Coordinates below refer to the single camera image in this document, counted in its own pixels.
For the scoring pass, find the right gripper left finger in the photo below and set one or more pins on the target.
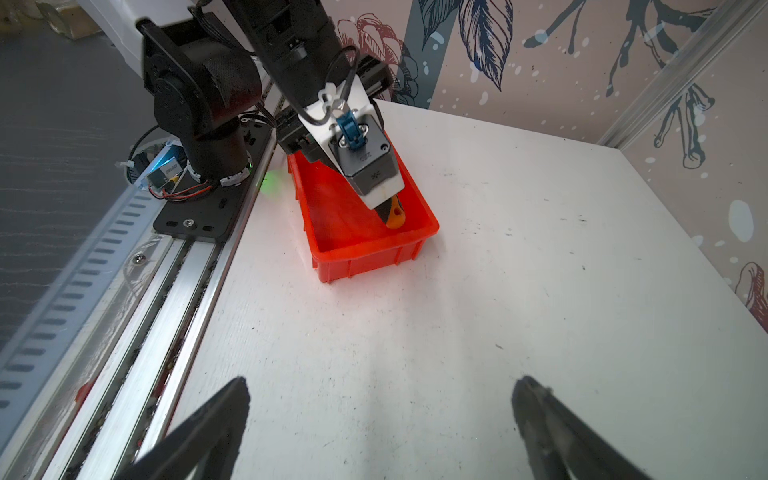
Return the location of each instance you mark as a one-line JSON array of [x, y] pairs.
[[205, 446]]

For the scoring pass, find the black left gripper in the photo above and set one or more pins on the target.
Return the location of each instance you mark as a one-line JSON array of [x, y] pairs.
[[358, 150]]

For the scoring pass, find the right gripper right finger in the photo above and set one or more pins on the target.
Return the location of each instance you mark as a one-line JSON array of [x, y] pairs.
[[559, 445]]

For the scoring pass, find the orange black screwdriver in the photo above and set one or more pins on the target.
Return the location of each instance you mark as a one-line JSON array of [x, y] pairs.
[[393, 214]]

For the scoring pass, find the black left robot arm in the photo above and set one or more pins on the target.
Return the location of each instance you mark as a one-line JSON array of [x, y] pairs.
[[291, 73]]

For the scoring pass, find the red plastic bin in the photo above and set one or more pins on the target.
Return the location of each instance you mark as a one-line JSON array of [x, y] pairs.
[[346, 238]]

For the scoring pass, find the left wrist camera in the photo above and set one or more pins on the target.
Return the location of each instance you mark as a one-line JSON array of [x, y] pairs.
[[334, 100]]

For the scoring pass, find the aluminium mounting rail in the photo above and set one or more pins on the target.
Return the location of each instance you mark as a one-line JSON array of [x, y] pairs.
[[130, 403]]

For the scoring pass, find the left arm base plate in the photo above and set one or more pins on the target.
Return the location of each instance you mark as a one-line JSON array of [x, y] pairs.
[[211, 217]]

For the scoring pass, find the white slotted cable duct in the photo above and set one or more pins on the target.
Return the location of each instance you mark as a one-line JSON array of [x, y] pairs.
[[31, 355]]

